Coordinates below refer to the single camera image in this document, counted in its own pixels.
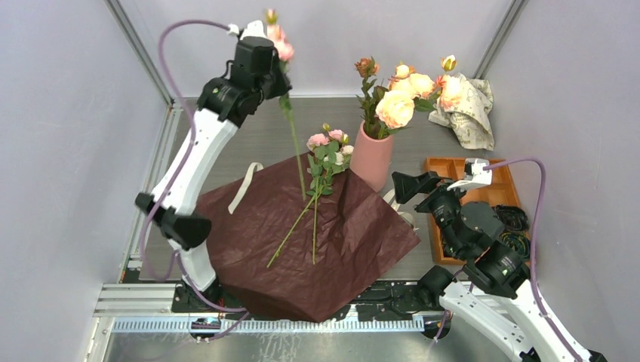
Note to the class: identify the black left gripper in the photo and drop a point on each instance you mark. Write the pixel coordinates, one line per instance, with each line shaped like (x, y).
(281, 86)

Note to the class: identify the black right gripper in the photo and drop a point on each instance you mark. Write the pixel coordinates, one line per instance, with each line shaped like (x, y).
(405, 185)

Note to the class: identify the cream printed ribbon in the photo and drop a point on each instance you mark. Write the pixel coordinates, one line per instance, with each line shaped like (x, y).
(390, 199)

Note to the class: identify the pink rose stem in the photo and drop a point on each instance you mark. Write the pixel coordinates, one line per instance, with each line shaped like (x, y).
(285, 53)

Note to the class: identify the pink white rose stems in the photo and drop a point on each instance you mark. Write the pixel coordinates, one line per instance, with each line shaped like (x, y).
(329, 154)

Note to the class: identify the peach double rose stem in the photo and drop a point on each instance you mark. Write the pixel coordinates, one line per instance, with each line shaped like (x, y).
(407, 90)

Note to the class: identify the green leafy stem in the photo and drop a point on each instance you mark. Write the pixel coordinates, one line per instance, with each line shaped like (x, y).
(367, 69)

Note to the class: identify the dark red wrapping paper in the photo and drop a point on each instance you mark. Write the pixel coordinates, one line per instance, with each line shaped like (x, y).
(284, 256)

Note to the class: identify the short cream ribbon strip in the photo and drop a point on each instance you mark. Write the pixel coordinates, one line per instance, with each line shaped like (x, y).
(245, 184)

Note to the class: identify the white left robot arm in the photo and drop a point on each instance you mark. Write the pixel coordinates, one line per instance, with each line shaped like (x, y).
(220, 111)

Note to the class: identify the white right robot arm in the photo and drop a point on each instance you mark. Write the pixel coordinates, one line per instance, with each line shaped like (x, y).
(532, 332)

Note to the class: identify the pink cylindrical vase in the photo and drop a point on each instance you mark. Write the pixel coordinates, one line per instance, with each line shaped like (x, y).
(371, 158)

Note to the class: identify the rolled dark tie, green pattern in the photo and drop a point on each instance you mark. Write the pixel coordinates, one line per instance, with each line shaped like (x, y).
(447, 251)

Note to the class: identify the orange wooden compartment tray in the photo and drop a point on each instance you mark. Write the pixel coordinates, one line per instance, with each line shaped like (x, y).
(502, 191)

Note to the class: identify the rolled dark patterned tie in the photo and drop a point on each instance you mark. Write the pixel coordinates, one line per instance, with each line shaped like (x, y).
(513, 217)

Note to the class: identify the rolled dark tie, yellow pattern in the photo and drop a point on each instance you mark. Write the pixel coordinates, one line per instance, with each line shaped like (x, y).
(518, 242)

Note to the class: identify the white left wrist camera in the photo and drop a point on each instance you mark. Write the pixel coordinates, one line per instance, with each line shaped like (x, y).
(255, 28)

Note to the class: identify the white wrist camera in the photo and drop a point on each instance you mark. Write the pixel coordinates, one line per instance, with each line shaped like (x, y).
(255, 28)
(476, 175)

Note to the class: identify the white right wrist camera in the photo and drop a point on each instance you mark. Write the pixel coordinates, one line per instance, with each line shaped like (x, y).
(476, 175)

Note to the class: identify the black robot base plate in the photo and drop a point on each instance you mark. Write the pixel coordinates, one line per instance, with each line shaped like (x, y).
(390, 300)

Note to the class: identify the aluminium frame rail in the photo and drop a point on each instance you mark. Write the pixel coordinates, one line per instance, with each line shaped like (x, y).
(164, 308)

